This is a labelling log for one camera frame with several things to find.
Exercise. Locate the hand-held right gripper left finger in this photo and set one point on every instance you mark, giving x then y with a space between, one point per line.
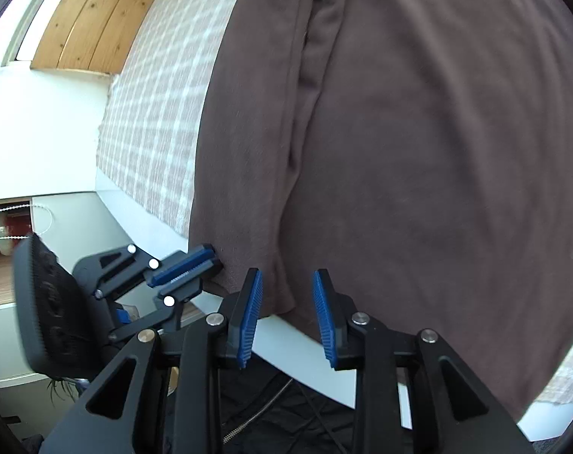
251 321

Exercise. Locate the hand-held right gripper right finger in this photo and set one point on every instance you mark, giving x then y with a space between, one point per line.
323 321

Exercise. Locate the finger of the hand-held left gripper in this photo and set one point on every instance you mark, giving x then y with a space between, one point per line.
182 269
173 314

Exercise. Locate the brown fleece sweater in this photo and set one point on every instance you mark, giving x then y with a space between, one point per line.
409 151

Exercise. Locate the red patterned container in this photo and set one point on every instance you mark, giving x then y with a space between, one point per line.
7 227

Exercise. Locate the person's black jacket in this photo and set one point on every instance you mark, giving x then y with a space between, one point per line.
277 416

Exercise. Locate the pink plaid mat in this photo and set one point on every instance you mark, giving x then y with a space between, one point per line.
163 104

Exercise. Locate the pine plank board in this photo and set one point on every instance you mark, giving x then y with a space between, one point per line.
102 19

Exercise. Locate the white window frame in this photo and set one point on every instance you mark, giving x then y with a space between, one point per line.
31 14

